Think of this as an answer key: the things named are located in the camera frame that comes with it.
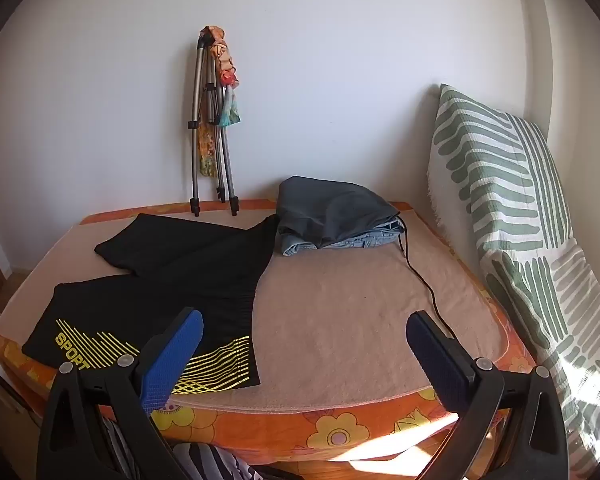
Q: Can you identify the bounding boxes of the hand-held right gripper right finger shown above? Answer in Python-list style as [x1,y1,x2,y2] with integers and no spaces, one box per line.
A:
[405,311,567,480]

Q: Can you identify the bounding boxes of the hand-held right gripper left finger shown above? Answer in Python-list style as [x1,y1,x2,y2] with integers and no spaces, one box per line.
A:
[36,307,204,480]

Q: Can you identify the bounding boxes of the black pants with yellow print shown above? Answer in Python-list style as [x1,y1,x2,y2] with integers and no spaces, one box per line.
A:
[21,212,281,395]

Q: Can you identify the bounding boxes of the folded grey pants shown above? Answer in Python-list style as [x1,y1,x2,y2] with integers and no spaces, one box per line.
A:
[277,176,400,251]

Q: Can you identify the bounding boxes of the beige towel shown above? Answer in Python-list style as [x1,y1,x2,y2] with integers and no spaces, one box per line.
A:
[0,207,511,411]

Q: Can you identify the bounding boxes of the black and white striped cloth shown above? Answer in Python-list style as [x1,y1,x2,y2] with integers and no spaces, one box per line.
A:
[100,415,261,480]

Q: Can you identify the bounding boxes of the orange floral mattress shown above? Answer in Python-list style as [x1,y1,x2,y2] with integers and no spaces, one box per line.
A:
[0,197,536,466]

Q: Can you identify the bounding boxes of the folded blue jeans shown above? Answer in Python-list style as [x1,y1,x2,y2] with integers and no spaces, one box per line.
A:
[278,220,406,258]

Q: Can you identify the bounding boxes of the green white striped cushion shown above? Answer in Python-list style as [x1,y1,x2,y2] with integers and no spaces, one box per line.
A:
[426,83,600,466]

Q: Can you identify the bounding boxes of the colourful floral cloth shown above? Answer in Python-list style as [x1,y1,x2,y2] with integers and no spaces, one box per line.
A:
[197,25,242,178]

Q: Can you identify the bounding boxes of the black cable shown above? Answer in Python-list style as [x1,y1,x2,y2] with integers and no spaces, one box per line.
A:
[394,214,458,341]

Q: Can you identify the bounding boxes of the folded metal tube frame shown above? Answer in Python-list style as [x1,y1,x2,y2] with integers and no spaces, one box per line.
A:
[187,27,241,217]

